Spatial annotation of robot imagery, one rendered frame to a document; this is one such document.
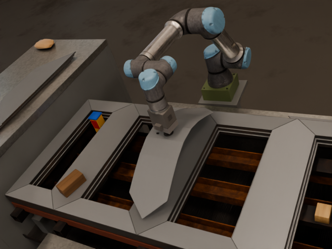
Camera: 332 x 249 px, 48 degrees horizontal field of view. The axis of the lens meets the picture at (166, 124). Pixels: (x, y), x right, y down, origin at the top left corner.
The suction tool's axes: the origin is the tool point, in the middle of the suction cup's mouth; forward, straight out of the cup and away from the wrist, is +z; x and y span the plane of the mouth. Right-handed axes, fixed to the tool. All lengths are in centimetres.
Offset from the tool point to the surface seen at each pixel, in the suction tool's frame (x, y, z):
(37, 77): 6, -104, -5
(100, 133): -2, -52, 16
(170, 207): -22.5, 12.3, 15.6
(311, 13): 290, -57, 104
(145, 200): -27.4, 4.8, 9.7
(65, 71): 19, -92, -3
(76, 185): -33.5, -34.2, 13.3
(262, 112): 59, 9, 35
